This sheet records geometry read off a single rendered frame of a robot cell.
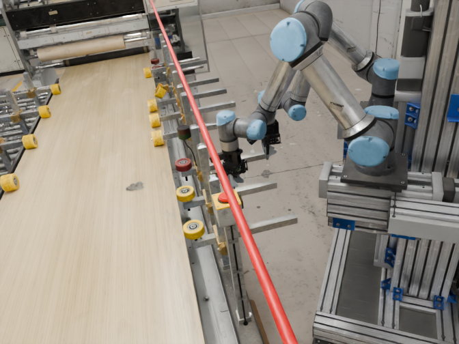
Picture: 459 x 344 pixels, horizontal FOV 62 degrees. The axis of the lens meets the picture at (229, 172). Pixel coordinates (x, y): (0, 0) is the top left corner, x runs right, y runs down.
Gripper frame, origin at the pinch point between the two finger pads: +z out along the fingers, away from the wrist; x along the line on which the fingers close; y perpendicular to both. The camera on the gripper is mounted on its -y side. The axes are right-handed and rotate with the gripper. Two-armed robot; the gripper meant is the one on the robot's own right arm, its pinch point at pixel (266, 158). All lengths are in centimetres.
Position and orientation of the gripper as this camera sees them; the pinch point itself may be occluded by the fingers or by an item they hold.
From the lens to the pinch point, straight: 197.6
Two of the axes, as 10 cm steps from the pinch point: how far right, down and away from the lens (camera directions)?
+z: 1.1, 8.4, 5.4
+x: -2.2, -5.0, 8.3
